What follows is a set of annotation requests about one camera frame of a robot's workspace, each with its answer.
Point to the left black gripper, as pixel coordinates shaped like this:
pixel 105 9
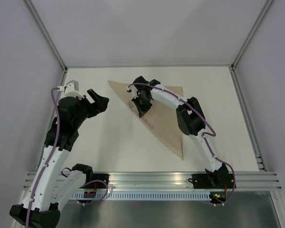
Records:
pixel 99 107

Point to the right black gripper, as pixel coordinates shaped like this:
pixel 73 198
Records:
pixel 142 109

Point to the pink handled fork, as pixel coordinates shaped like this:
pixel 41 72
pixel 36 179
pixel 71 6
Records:
pixel 135 110

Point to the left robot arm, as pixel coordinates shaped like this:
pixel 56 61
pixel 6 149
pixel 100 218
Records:
pixel 42 206

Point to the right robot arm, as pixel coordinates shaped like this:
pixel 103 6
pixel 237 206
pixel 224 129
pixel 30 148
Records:
pixel 191 122

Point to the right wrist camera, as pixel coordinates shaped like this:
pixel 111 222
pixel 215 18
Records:
pixel 132 90

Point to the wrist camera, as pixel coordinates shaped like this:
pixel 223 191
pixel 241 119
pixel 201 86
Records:
pixel 71 89
pixel 132 90

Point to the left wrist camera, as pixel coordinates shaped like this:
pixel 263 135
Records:
pixel 71 89

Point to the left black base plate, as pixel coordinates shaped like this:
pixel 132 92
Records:
pixel 98 178

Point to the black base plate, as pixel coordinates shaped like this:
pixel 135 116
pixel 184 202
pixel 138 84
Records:
pixel 202 181
pixel 98 178

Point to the aluminium front rail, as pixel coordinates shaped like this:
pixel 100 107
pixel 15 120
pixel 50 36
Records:
pixel 164 181

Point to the white slotted cable duct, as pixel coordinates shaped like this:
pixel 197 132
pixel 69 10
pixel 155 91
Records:
pixel 143 195

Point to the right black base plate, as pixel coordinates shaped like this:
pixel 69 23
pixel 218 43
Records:
pixel 202 181

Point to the aluminium cage frame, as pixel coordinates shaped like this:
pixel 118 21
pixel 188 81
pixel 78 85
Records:
pixel 162 33

